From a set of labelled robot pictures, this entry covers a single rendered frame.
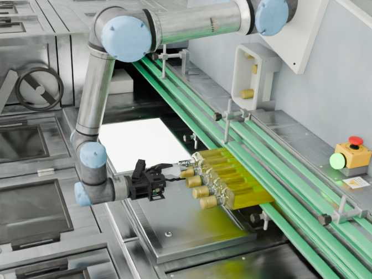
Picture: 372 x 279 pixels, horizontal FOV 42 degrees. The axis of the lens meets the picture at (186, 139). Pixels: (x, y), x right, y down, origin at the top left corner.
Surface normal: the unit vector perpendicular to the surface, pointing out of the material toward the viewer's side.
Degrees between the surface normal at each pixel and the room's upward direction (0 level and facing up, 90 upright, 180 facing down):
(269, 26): 97
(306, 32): 0
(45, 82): 90
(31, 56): 90
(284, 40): 0
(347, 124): 0
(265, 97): 90
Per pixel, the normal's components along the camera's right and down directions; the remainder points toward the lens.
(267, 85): 0.38, 0.45
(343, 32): -0.92, 0.14
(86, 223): 0.06, -0.88
